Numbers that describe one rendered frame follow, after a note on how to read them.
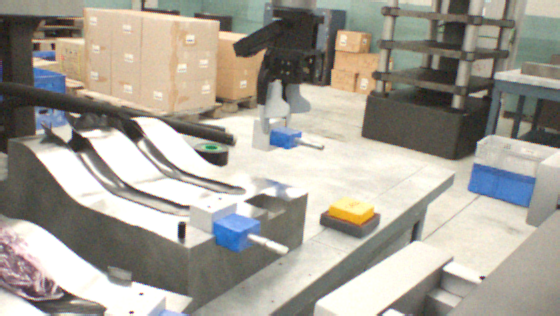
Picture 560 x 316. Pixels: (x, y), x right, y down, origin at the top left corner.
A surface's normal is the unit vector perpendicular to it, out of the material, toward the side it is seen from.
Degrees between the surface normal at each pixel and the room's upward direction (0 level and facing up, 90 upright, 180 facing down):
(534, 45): 90
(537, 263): 0
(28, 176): 90
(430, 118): 90
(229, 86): 90
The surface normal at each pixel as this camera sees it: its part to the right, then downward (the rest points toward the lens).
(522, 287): 0.10, -0.96
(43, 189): -0.55, 0.18
